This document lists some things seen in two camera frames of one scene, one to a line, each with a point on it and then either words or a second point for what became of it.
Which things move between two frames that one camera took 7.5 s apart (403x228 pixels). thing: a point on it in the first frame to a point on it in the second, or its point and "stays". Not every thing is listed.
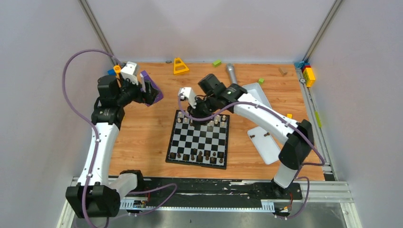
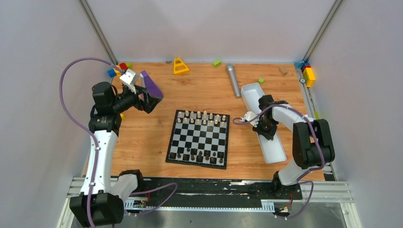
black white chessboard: [205, 145] stays
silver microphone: [231, 67] stays
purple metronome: [160, 96] stays
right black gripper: [196, 112] to [269, 134]
